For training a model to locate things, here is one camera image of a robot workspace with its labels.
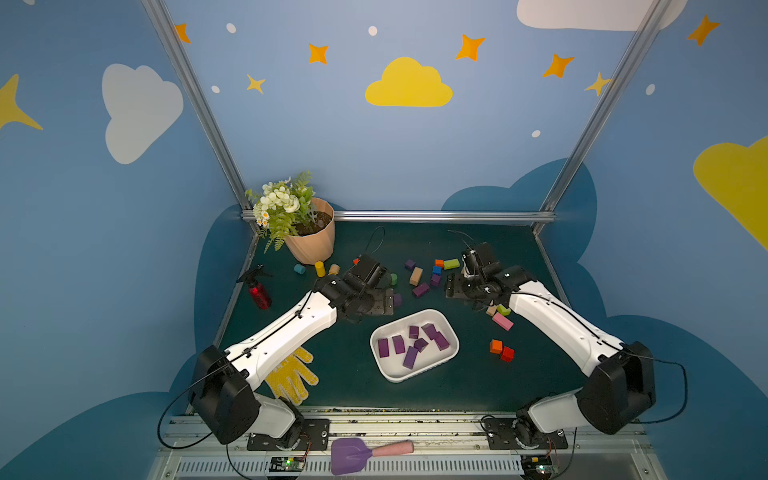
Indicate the yellow cylinder block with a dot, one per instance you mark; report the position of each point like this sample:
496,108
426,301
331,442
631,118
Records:
320,269

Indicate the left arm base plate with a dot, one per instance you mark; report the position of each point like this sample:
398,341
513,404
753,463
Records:
312,434

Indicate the pink brick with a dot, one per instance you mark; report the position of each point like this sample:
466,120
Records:
502,321

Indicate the white plastic storage bin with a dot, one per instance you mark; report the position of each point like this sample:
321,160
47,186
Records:
392,368

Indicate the orange cube right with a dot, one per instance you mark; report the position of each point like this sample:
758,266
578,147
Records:
496,347

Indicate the purple brick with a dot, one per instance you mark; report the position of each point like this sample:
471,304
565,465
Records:
383,348
410,357
398,344
420,290

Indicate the purple toy shovel pink handle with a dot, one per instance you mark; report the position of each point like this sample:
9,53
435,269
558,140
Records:
350,455

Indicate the dark purple block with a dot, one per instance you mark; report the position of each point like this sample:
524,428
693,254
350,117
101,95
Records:
420,344

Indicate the red spray bottle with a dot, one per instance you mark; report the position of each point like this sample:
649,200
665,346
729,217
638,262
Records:
257,290

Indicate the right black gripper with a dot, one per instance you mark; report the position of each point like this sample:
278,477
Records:
459,288

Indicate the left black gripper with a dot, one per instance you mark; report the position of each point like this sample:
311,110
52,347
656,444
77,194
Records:
379,301

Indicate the red cube right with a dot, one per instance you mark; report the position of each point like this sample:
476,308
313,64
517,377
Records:
507,354

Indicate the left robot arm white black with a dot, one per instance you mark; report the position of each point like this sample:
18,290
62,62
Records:
224,382

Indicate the yellow work glove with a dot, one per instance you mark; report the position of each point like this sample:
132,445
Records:
289,380

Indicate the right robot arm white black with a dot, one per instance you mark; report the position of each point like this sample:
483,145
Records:
620,380

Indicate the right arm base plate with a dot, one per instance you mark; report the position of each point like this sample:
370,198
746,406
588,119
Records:
504,433

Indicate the lime green flat brick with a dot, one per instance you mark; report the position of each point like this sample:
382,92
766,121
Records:
451,264

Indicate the potted plant terracotta pot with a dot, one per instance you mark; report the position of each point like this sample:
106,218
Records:
288,214

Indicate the tan wooden brick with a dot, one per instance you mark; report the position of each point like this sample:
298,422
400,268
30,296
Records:
416,276

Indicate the purple arch block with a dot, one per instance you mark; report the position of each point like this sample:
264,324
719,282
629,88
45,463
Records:
430,331

